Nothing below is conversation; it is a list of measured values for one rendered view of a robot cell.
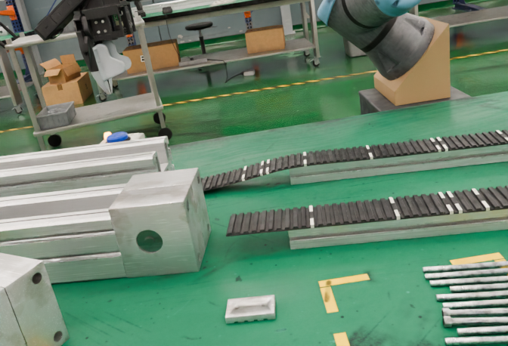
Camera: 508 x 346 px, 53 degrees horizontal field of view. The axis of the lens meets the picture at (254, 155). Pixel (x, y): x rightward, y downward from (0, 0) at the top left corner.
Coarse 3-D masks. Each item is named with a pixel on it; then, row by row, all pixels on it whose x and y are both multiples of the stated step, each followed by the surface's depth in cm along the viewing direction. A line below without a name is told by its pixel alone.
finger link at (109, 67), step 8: (96, 48) 87; (104, 48) 87; (96, 56) 87; (104, 56) 87; (104, 64) 88; (112, 64) 88; (120, 64) 88; (96, 72) 87; (104, 72) 88; (112, 72) 88; (120, 72) 88; (96, 80) 89; (104, 80) 89; (104, 88) 90
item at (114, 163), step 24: (96, 144) 87; (120, 144) 85; (144, 144) 83; (0, 168) 87; (24, 168) 80; (48, 168) 79; (72, 168) 78; (96, 168) 78; (120, 168) 77; (144, 168) 78; (168, 168) 84; (0, 192) 80; (24, 192) 80
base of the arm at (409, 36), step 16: (400, 16) 107; (416, 16) 109; (384, 32) 106; (400, 32) 106; (416, 32) 106; (432, 32) 107; (368, 48) 110; (384, 48) 108; (400, 48) 106; (416, 48) 106; (384, 64) 110; (400, 64) 108
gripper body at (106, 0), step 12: (96, 0) 85; (108, 0) 84; (120, 0) 86; (84, 12) 83; (96, 12) 83; (108, 12) 83; (120, 12) 86; (84, 24) 84; (96, 24) 85; (108, 24) 84; (120, 24) 84; (132, 24) 90; (96, 36) 86; (108, 36) 86; (120, 36) 84
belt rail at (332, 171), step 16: (368, 160) 77; (384, 160) 77; (400, 160) 77; (416, 160) 77; (432, 160) 77; (448, 160) 76; (464, 160) 76; (480, 160) 76; (496, 160) 76; (304, 176) 79; (320, 176) 79; (336, 176) 79; (352, 176) 78; (368, 176) 78
